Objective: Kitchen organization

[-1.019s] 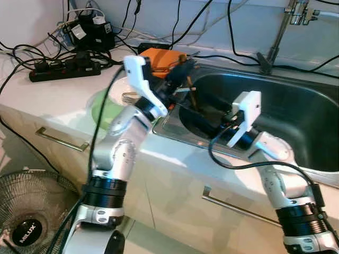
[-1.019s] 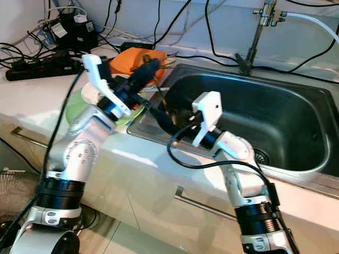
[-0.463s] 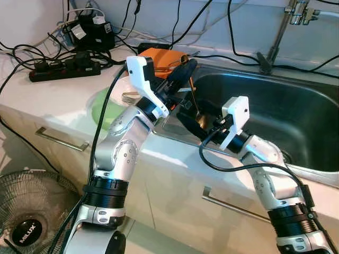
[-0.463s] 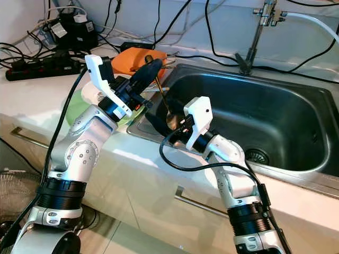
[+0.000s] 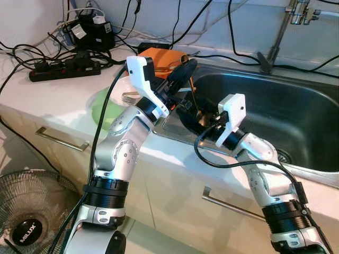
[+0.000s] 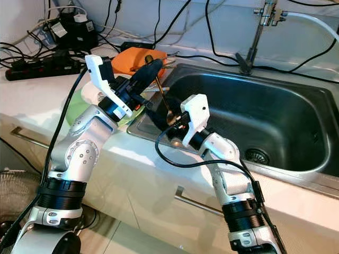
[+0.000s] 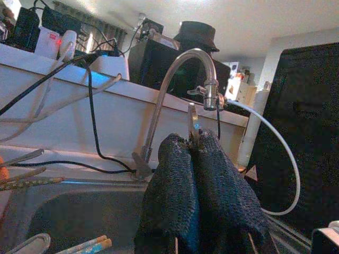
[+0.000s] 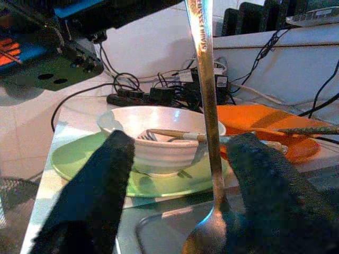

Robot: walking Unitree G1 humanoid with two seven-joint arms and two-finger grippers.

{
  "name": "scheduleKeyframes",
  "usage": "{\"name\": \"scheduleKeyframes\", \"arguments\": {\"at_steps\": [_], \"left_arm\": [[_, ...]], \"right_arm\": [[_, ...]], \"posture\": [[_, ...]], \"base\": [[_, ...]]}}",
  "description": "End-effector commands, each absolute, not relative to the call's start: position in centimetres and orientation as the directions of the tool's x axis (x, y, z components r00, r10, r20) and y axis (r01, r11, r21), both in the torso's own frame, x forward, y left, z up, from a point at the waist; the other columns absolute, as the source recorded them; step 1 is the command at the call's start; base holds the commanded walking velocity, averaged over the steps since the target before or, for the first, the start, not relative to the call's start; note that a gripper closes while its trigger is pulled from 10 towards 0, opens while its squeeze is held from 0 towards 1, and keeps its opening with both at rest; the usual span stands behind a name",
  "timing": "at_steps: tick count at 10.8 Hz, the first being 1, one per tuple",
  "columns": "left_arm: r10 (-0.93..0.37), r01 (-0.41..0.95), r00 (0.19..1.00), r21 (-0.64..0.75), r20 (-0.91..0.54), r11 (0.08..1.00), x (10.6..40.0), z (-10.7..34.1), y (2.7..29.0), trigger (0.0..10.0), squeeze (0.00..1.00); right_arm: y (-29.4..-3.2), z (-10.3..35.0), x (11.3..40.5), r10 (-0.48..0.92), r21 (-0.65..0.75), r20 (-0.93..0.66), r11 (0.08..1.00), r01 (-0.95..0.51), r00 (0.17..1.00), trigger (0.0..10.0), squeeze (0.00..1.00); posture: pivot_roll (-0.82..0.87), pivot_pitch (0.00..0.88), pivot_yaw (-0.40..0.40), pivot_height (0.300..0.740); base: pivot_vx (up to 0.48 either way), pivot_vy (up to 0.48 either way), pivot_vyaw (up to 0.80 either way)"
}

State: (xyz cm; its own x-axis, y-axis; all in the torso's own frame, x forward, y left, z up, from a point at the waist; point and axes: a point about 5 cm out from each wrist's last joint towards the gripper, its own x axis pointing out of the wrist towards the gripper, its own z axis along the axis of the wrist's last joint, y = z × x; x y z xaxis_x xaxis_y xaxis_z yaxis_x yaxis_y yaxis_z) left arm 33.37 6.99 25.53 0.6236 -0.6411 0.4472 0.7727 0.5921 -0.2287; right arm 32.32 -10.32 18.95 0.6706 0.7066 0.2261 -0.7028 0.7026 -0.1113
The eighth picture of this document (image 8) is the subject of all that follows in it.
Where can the black power strip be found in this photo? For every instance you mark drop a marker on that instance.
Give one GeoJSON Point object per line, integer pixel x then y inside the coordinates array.
{"type": "Point", "coordinates": [132, 98]}

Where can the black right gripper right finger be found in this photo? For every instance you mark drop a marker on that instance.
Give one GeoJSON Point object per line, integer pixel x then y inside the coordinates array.
{"type": "Point", "coordinates": [278, 206]}

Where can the mesh floor fan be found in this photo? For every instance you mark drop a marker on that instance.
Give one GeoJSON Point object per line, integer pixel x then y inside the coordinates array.
{"type": "Point", "coordinates": [16, 190]}

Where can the green plate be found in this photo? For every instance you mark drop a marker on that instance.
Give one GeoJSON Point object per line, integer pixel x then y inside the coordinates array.
{"type": "Point", "coordinates": [164, 185]}

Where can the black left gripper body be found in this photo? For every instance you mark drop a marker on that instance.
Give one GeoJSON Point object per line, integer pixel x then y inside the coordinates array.
{"type": "Point", "coordinates": [79, 16]}

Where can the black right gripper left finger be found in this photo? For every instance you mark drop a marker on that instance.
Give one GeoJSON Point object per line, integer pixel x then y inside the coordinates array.
{"type": "Point", "coordinates": [92, 198]}

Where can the white ceramic bowl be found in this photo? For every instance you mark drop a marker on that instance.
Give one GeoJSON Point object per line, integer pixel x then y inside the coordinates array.
{"type": "Point", "coordinates": [164, 156]}

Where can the orange plate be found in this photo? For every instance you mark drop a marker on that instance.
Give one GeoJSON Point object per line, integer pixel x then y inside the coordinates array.
{"type": "Point", "coordinates": [302, 150]}

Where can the stainless steel sink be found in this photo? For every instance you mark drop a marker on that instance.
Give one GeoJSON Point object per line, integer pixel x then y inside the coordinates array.
{"type": "Point", "coordinates": [164, 232]}

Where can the orange bowl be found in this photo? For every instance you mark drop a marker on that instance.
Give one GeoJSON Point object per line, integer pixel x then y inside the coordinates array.
{"type": "Point", "coordinates": [251, 116]}

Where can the black power adapter block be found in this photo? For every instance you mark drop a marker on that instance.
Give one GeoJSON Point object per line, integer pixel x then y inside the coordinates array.
{"type": "Point", "coordinates": [221, 81]}

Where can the stainless steel spoon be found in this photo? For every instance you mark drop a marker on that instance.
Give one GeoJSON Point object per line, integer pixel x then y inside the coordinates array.
{"type": "Point", "coordinates": [210, 119]}

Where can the grey flat device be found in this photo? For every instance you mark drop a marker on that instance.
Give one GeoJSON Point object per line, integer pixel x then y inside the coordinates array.
{"type": "Point", "coordinates": [312, 16]}

